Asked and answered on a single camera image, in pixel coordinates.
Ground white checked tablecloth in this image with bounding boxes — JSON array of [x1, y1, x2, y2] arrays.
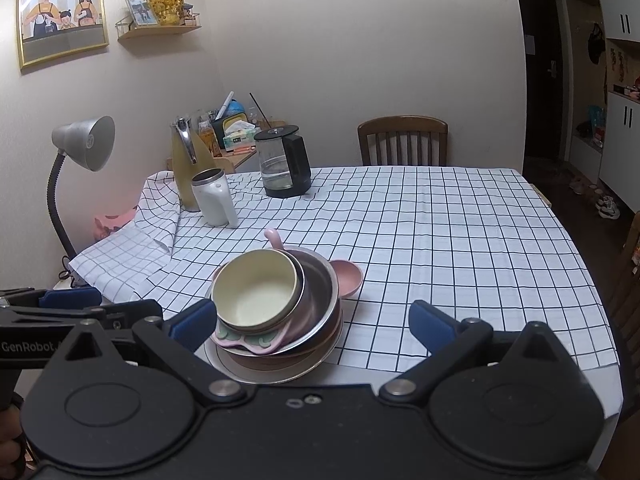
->
[[67, 164, 623, 418]]

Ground white floral plate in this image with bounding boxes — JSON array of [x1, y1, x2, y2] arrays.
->
[[204, 280, 346, 386]]

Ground person's left hand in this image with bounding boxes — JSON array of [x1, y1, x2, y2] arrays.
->
[[0, 437, 24, 469]]

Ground dark wooden chair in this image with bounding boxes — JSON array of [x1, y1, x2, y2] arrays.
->
[[605, 210, 640, 361]]

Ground white cabinet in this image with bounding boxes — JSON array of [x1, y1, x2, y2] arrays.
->
[[557, 0, 640, 43], [597, 90, 640, 211]]

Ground black hanging bag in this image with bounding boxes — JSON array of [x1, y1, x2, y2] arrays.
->
[[587, 22, 607, 66]]

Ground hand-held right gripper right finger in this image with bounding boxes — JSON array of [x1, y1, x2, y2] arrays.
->
[[380, 300, 568, 403]]

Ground pink stool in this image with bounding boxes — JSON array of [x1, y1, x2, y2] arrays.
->
[[94, 207, 138, 243]]

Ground grey desk lamp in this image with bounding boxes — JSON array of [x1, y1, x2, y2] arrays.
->
[[47, 116, 117, 281]]

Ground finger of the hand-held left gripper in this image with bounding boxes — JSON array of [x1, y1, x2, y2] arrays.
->
[[0, 287, 104, 311], [0, 299, 164, 332]]

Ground glass carafe with yellow drink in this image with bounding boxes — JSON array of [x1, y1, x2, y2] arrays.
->
[[170, 116, 213, 212]]

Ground pink green scalloped dish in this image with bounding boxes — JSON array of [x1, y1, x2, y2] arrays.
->
[[210, 325, 301, 357]]

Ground white sneakers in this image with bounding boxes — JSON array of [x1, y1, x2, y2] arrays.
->
[[595, 195, 621, 220]]

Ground stainless steel bowl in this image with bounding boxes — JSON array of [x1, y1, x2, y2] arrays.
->
[[220, 247, 346, 361]]

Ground golden pineapple ornament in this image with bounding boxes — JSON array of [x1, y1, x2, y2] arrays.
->
[[148, 0, 187, 26]]

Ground reed diffuser glass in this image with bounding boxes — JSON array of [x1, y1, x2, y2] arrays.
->
[[248, 92, 273, 131]]

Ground white upper cabinet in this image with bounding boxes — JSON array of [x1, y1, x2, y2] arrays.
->
[[557, 0, 640, 43]]

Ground green white tissue box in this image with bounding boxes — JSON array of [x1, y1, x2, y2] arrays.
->
[[222, 119, 257, 153]]

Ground orange drink bottle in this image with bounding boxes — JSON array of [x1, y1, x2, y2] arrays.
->
[[197, 120, 223, 158]]

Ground wooden wall shelf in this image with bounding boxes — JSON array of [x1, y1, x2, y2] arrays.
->
[[116, 12, 203, 42]]

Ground white mug with steel rim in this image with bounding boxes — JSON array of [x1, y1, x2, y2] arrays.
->
[[191, 168, 240, 228]]

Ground cream bowl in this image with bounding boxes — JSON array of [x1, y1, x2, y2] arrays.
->
[[211, 249, 304, 333]]

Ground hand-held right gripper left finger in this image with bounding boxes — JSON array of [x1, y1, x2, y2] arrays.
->
[[62, 299, 248, 403]]

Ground pink bear-shaped plate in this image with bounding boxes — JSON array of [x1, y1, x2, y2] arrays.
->
[[215, 259, 365, 373]]

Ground pink bowl with handle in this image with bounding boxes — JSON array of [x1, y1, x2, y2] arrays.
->
[[264, 228, 321, 341]]

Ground glass electric kettle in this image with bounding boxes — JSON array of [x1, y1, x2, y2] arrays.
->
[[253, 125, 312, 198]]

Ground dark door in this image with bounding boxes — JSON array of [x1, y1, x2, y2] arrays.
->
[[512, 0, 571, 161]]

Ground photo frame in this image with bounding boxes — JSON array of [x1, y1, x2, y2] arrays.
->
[[123, 0, 152, 27]]

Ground framed wall poster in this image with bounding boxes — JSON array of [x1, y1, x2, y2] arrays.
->
[[15, 0, 110, 71]]

